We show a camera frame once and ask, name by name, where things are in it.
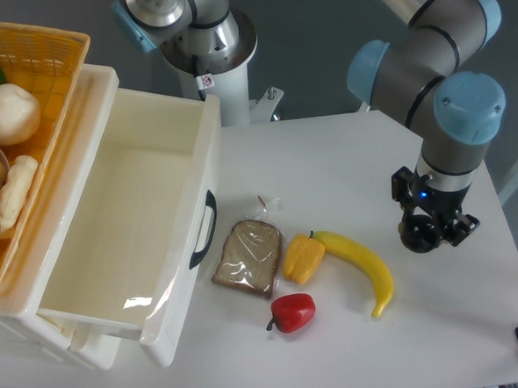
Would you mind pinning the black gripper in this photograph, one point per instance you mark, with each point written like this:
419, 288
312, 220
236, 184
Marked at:
415, 196

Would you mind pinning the dark purple mangosteen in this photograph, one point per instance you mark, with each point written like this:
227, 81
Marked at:
425, 237

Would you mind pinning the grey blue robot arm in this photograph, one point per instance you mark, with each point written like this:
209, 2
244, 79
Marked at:
420, 85

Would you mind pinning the open upper white drawer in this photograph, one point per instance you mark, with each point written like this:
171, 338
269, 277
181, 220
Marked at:
144, 223

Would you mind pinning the white drawer cabinet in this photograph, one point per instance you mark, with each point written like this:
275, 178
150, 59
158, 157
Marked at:
26, 332

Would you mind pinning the yellow banana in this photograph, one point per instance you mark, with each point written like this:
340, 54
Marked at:
367, 261

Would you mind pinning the yellow bell pepper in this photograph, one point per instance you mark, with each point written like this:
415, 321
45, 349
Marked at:
303, 256

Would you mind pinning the red bell pepper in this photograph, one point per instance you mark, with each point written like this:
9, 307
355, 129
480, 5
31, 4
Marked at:
291, 312

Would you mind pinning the wrapped brown bread slice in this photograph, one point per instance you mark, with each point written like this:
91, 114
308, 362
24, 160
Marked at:
251, 253

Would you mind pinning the cream twisted bread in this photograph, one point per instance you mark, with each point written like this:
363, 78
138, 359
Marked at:
14, 192

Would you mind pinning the yellow woven basket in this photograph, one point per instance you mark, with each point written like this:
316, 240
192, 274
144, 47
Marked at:
46, 62

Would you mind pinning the white round bun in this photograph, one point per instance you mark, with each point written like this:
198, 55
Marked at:
20, 115

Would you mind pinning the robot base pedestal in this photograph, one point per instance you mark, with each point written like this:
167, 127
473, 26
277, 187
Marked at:
209, 44

